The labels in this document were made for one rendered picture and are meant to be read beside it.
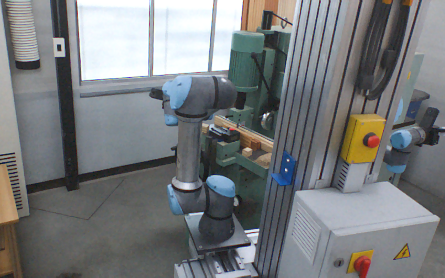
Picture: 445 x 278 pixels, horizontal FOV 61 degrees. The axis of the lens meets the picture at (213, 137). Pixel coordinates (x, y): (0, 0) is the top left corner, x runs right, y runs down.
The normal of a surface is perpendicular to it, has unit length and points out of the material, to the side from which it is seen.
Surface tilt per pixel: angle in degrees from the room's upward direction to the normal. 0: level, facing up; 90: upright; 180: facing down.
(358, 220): 0
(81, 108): 90
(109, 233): 0
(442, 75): 90
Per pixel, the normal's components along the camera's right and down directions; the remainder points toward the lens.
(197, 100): 0.29, 0.39
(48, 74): 0.54, 0.38
